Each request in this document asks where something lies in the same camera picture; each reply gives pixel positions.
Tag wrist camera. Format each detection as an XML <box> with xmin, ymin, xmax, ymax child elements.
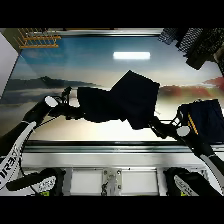
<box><xmin>171</xmin><ymin>107</ymin><xmax>185</xmax><ymax>128</ymax></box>
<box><xmin>60</xmin><ymin>85</ymin><xmax>73</xmax><ymax>102</ymax></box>

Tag navy garment with yellow stripe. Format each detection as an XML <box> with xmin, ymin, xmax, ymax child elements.
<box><xmin>178</xmin><ymin>98</ymin><xmax>224</xmax><ymax>145</ymax></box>

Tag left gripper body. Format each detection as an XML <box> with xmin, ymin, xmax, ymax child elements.
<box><xmin>61</xmin><ymin>104</ymin><xmax>84</xmax><ymax>121</ymax></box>

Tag black garment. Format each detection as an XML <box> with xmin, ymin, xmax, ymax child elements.
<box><xmin>76</xmin><ymin>69</ymin><xmax>161</xmax><ymax>131</ymax></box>

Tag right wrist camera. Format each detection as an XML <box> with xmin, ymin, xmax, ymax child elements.
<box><xmin>171</xmin><ymin>107</ymin><xmax>185</xmax><ymax>128</ymax></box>

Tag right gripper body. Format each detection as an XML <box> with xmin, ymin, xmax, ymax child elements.
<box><xmin>148</xmin><ymin>116</ymin><xmax>170</xmax><ymax>140</ymax></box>

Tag brown clothes hanger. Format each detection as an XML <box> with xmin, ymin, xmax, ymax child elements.
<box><xmin>19</xmin><ymin>27</ymin><xmax>63</xmax><ymax>42</ymax></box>
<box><xmin>14</xmin><ymin>35</ymin><xmax>60</xmax><ymax>51</ymax></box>

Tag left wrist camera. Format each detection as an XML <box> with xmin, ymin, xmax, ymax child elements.
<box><xmin>60</xmin><ymin>85</ymin><xmax>73</xmax><ymax>102</ymax></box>

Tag silver frame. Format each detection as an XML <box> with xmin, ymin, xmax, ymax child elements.
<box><xmin>0</xmin><ymin>139</ymin><xmax>224</xmax><ymax>197</ymax></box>

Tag black cable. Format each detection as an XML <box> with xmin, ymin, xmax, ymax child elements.
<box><xmin>17</xmin><ymin>146</ymin><xmax>42</xmax><ymax>196</ymax></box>

